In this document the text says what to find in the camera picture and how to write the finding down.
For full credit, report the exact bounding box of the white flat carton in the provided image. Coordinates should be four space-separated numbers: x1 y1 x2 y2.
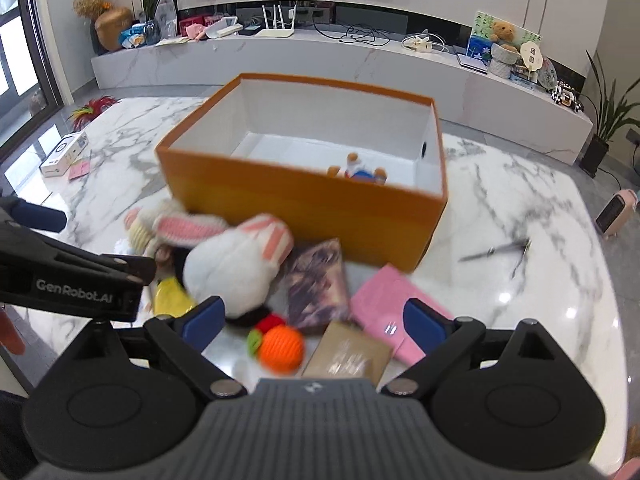
40 131 90 177

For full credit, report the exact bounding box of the blue white packet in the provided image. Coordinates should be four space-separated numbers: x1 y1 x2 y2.
119 24 147 50

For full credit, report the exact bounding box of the colourful feather duster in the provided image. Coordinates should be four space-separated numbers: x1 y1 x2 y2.
66 95 122 131

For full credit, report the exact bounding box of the pink stapler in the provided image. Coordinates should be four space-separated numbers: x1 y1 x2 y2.
349 262 453 365

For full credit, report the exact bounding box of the black cable bundle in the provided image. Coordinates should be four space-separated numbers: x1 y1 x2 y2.
315 10 401 46

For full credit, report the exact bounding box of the orange cardboard box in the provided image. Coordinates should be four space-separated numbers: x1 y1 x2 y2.
155 72 449 275

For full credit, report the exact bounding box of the black white checkered ornament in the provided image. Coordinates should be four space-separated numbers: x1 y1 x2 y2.
550 80 586 111

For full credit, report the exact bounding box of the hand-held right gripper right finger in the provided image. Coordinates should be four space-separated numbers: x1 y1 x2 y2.
380 297 576 398

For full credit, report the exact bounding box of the orange crochet fruit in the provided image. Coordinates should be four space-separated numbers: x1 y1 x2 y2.
247 324 306 373

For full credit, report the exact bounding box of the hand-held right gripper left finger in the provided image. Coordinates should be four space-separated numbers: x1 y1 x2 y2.
65 296 247 402

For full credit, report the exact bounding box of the brown paper packet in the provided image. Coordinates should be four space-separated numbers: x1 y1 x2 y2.
301 321 393 386

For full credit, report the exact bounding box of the gold vase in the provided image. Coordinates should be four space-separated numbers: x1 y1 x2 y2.
94 6 135 52

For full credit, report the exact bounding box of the red crochet fruit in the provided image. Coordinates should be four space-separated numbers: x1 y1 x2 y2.
254 312 287 333

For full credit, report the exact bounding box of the yellow tape measure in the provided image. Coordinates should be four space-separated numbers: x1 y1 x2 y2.
152 277 198 317

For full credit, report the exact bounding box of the nail clipper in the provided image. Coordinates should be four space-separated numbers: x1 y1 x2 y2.
457 237 532 281

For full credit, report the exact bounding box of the decorative plate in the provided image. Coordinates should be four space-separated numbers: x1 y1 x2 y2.
537 57 558 88

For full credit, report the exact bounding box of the potted green floor plant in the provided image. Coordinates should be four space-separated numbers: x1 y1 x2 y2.
577 50 640 178

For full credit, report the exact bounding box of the round wooden fan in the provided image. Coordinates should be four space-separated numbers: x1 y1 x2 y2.
519 41 546 73

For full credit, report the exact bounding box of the white knitted pot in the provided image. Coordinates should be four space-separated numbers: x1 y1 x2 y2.
489 42 521 80

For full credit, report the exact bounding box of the green painted picture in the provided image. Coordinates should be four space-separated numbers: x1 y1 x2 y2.
465 10 543 68

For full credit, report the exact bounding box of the brown teddy bear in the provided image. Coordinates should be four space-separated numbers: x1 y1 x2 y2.
487 19 518 53

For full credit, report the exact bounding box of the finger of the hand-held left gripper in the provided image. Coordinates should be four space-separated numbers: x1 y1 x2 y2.
0 220 158 288
0 196 68 234

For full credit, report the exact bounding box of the pink box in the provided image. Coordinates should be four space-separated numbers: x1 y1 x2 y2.
178 16 207 38

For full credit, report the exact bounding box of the dark printed card box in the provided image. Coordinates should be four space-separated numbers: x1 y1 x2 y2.
286 238 351 333

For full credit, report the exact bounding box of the white plush bunny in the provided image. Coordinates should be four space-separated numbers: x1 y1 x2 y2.
182 214 296 318

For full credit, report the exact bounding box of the cream crochet bunny doll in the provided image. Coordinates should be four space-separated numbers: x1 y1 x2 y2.
124 199 228 261

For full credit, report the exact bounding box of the dried flower bunch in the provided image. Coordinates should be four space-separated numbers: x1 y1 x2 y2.
72 0 113 22

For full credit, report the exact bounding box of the white tray device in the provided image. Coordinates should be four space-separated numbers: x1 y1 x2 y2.
205 16 244 40

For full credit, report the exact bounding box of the white router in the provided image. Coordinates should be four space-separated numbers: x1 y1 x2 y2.
254 4 298 39

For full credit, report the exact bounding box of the marble television bench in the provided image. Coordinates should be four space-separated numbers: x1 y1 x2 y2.
91 27 595 166

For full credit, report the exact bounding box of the white power strip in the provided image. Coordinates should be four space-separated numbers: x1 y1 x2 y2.
402 32 451 53

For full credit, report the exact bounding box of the small bear figurine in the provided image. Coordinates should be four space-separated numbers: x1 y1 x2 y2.
327 152 390 186

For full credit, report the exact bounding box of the green plant in glass vase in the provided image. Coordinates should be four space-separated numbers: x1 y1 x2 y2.
135 0 188 46

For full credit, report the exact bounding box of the pink space heater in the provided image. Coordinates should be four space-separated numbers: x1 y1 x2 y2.
594 187 640 240

